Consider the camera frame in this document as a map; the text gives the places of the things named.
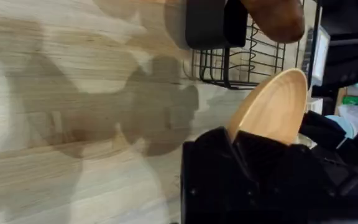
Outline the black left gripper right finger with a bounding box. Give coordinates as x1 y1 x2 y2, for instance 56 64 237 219
233 129 334 224

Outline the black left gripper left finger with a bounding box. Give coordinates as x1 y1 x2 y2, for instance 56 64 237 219
180 126 256 224

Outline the light wooden plate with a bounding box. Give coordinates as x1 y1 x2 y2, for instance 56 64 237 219
226 67 309 146

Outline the light blue plate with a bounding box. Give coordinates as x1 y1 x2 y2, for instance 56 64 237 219
324 114 355 140

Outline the dark brown wooden plate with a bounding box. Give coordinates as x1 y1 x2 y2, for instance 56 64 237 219
240 0 306 44

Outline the white plastic bag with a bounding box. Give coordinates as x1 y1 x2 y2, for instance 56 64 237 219
337 104 358 128

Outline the computer monitor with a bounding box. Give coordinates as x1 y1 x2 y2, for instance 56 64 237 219
301 25 331 87

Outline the black wire dish rack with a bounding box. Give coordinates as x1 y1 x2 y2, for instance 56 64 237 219
191 0 323 91

